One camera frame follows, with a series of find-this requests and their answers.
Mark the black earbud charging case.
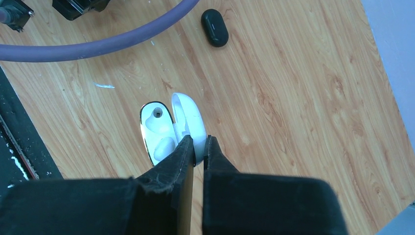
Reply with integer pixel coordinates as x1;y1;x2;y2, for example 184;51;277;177
201;9;229;47

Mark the small white debris strip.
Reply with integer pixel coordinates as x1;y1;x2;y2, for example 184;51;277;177
94;83;115;89

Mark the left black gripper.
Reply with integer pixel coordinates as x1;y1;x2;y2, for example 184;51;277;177
52;0;110;21

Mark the white earbud charging case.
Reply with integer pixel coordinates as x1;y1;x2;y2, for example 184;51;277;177
139;93;207;166

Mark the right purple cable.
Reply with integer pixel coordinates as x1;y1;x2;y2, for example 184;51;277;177
0;0;201;63

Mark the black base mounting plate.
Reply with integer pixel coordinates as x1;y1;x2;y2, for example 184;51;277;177
0;71;63;197

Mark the white earbud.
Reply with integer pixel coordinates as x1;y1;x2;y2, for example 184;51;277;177
153;137;175;162

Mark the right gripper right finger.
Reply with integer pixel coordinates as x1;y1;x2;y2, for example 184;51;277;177
202;136;348;235

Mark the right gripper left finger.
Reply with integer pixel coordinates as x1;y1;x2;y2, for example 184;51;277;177
0;135;195;235

